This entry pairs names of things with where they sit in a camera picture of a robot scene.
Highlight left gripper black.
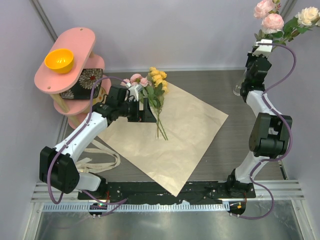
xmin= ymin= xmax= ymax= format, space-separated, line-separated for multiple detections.
xmin=118 ymin=98 xmax=157 ymax=123

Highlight pink flower stem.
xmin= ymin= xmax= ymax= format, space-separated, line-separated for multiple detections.
xmin=253 ymin=0 xmax=285 ymax=41
xmin=120 ymin=73 xmax=169 ymax=141

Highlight orange wrapping paper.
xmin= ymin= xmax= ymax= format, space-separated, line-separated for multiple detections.
xmin=99 ymin=83 xmax=228 ymax=196

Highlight white flower stem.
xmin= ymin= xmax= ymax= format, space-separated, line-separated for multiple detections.
xmin=272 ymin=7 xmax=320 ymax=45

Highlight cream printed ribbon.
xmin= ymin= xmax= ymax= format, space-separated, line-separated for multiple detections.
xmin=75 ymin=140 xmax=121 ymax=174

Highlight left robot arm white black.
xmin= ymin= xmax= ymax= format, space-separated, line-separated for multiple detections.
xmin=39 ymin=84 xmax=156 ymax=204

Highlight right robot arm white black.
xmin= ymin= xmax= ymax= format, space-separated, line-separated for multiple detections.
xmin=225 ymin=52 xmax=293 ymax=198

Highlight clear glass vase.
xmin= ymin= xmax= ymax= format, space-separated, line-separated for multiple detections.
xmin=232 ymin=70 xmax=247 ymax=96

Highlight yellow flower stem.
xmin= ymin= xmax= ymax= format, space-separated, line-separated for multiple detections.
xmin=147 ymin=67 xmax=169 ymax=141

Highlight round cream patterned plate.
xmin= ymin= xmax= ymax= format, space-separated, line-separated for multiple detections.
xmin=92 ymin=87 xmax=108 ymax=106

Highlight black floral square plate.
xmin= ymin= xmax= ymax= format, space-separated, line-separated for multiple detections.
xmin=59 ymin=68 xmax=103 ymax=100

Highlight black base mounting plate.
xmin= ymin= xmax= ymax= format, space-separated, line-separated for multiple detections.
xmin=89 ymin=181 xmax=256 ymax=205

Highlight pink wooden tiered shelf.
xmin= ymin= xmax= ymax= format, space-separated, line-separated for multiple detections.
xmin=34 ymin=27 xmax=105 ymax=129

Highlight yellow plastic bowl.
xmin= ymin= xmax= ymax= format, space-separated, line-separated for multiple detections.
xmin=44 ymin=48 xmax=74 ymax=74

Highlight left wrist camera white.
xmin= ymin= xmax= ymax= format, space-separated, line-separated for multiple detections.
xmin=124 ymin=83 xmax=143 ymax=102

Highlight white slotted cable duct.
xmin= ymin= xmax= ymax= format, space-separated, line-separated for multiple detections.
xmin=42 ymin=202 xmax=230 ymax=213

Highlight aluminium frame rail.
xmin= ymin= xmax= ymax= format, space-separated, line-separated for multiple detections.
xmin=31 ymin=180 xmax=305 ymax=203

